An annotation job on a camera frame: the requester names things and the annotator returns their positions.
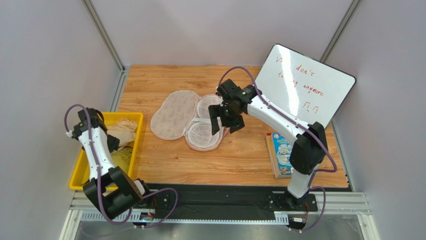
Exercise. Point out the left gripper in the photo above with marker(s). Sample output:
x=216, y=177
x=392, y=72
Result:
x=113, y=143

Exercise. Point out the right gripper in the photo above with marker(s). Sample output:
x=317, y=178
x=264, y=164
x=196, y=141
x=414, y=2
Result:
x=225, y=113

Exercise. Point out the beige bra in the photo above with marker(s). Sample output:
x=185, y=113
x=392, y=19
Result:
x=124, y=130

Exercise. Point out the floral mesh laundry bag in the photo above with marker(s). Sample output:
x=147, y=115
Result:
x=185, y=114

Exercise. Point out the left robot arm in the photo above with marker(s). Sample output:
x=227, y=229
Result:
x=109, y=188

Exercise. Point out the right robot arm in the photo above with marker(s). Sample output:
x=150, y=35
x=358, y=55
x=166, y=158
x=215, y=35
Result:
x=308, y=141

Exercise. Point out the yellow bra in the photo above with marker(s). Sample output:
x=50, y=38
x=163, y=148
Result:
x=124, y=158

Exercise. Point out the blue illustrated book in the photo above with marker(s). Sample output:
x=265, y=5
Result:
x=279, y=150

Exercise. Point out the yellow plastic bin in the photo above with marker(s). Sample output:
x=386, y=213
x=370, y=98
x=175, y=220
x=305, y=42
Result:
x=81, y=172

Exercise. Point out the whiteboard with red writing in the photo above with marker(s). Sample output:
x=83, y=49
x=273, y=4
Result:
x=302, y=86

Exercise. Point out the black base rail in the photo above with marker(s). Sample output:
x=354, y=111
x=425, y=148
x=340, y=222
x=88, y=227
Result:
x=223, y=202

